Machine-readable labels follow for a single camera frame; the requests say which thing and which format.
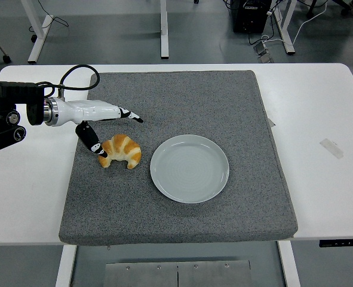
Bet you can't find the black table control panel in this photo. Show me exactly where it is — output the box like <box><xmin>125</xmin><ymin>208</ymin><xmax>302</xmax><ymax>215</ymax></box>
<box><xmin>318</xmin><ymin>238</ymin><xmax>353</xmax><ymax>248</ymax></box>

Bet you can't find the thin black floor cable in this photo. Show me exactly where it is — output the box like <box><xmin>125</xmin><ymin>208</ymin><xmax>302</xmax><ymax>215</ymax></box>
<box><xmin>29</xmin><ymin>0</ymin><xmax>71</xmax><ymax>33</ymax></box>

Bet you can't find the white floor cable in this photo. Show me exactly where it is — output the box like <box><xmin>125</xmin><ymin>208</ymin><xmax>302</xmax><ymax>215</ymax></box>
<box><xmin>261</xmin><ymin>0</ymin><xmax>329</xmax><ymax>45</ymax></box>

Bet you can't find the light grey round plate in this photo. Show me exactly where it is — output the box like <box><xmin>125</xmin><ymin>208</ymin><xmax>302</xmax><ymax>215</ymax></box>
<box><xmin>149</xmin><ymin>134</ymin><xmax>230</xmax><ymax>204</ymax></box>

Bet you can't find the black chair base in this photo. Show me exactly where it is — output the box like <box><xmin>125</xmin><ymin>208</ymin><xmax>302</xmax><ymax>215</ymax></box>
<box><xmin>307</xmin><ymin>0</ymin><xmax>352</xmax><ymax>17</ymax></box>

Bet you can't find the grey metal plate with screws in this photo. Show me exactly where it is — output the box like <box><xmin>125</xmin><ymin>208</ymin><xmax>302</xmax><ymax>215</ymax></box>
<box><xmin>104</xmin><ymin>259</ymin><xmax>253</xmax><ymax>287</ymax></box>

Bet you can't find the clear tape strip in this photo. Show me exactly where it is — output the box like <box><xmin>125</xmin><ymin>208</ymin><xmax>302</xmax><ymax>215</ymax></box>
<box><xmin>319</xmin><ymin>138</ymin><xmax>344</xmax><ymax>160</ymax></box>

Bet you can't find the golden croissant bread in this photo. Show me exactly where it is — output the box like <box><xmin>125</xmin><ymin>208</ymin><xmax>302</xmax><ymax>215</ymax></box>
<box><xmin>98</xmin><ymin>133</ymin><xmax>142</xmax><ymax>170</ymax></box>

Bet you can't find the white desk leg with foot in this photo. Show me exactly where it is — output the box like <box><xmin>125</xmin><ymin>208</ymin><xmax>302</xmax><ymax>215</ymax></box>
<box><xmin>27</xmin><ymin>0</ymin><xmax>54</xmax><ymax>65</ymax></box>
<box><xmin>273</xmin><ymin>0</ymin><xmax>296</xmax><ymax>55</ymax></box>
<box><xmin>159</xmin><ymin>0</ymin><xmax>169</xmax><ymax>59</ymax></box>

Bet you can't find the white table leg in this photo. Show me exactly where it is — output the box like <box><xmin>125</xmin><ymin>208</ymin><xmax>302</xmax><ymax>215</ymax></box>
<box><xmin>277</xmin><ymin>240</ymin><xmax>301</xmax><ymax>287</ymax></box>
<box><xmin>55</xmin><ymin>245</ymin><xmax>78</xmax><ymax>287</ymax></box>

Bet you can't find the grey speckled square mat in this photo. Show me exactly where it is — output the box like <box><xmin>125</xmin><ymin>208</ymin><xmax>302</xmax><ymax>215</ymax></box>
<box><xmin>58</xmin><ymin>70</ymin><xmax>299</xmax><ymax>246</ymax></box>

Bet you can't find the black computer case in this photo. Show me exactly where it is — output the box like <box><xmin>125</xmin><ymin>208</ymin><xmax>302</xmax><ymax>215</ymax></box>
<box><xmin>232</xmin><ymin>0</ymin><xmax>272</xmax><ymax>34</ymax></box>

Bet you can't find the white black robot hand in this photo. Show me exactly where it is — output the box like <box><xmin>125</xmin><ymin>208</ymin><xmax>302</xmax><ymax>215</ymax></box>
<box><xmin>56</xmin><ymin>99</ymin><xmax>145</xmax><ymax>158</ymax></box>

